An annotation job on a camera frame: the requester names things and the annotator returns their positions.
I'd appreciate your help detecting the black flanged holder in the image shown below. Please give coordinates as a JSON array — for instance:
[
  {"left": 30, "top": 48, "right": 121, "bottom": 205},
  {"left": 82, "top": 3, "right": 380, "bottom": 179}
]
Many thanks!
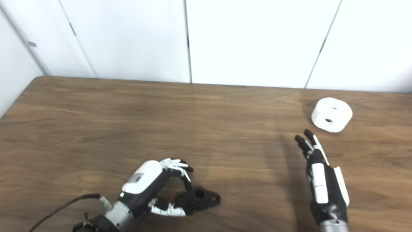
[{"left": 174, "top": 187, "right": 221, "bottom": 213}]

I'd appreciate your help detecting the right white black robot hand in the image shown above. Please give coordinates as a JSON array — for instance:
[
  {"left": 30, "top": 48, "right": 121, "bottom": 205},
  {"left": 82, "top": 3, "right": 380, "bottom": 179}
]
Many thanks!
[{"left": 295, "top": 129, "right": 350, "bottom": 225}]

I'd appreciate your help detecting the round white plastic piece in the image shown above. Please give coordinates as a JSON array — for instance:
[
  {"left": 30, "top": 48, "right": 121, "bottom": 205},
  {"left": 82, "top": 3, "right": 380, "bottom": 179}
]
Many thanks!
[{"left": 311, "top": 97, "right": 353, "bottom": 133}]

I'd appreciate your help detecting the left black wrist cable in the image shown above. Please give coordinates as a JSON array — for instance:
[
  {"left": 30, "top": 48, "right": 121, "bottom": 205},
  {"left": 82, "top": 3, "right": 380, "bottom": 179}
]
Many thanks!
[{"left": 28, "top": 193, "right": 114, "bottom": 232}]

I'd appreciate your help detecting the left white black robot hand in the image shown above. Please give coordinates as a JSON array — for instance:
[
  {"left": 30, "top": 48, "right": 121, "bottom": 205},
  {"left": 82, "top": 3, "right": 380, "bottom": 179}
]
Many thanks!
[{"left": 121, "top": 158, "right": 194, "bottom": 217}]

